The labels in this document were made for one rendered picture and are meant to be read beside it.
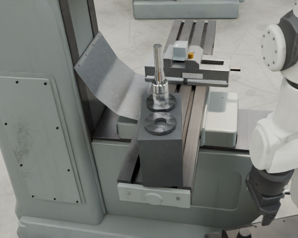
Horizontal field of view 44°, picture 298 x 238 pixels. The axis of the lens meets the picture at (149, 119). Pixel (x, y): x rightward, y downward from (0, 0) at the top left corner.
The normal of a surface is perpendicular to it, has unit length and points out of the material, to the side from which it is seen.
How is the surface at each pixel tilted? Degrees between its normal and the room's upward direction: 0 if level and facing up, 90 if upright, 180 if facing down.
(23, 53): 88
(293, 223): 0
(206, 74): 90
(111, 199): 90
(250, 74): 0
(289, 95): 96
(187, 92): 0
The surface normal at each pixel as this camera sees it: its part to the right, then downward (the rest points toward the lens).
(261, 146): -0.98, 0.18
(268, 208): -0.04, -0.63
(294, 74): -0.67, 0.57
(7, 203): -0.07, -0.79
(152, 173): -0.05, 0.62
